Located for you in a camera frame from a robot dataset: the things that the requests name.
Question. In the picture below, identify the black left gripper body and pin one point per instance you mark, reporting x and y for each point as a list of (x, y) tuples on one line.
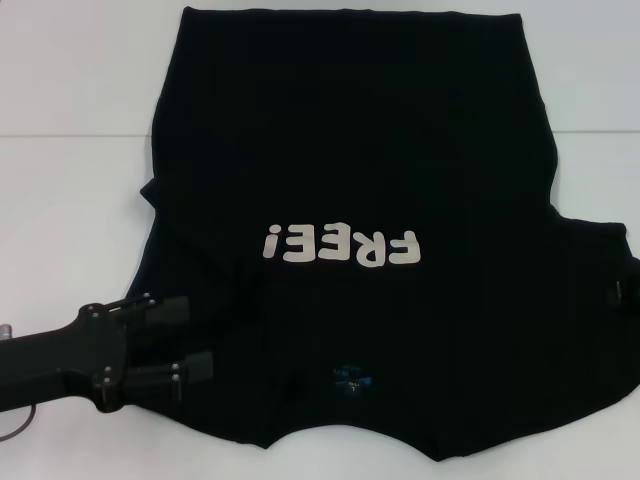
[(75, 360)]

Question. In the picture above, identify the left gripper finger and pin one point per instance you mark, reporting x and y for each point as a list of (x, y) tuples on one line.
[(197, 367), (167, 311)]

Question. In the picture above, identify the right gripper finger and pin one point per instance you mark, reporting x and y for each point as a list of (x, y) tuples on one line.
[(616, 292)]

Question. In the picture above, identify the black shirt with FREE print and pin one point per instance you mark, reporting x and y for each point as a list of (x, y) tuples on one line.
[(350, 150)]

